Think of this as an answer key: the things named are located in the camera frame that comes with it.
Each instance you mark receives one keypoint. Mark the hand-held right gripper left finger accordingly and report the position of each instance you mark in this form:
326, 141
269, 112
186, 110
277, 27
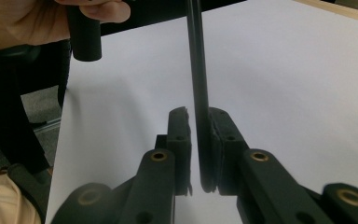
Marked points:
180, 149

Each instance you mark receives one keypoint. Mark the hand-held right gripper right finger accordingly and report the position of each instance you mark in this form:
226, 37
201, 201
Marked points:
227, 140

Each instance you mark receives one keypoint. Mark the thin black makeup brush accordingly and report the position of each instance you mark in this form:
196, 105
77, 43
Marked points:
199, 77

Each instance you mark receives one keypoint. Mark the white table mat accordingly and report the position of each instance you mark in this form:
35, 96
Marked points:
292, 93

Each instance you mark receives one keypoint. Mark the dark cloth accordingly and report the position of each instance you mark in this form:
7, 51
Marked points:
9, 109

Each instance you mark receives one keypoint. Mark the wooden table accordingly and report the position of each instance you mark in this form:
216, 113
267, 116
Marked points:
354, 14

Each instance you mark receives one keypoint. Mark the beige cloth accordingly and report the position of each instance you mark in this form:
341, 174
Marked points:
3, 202

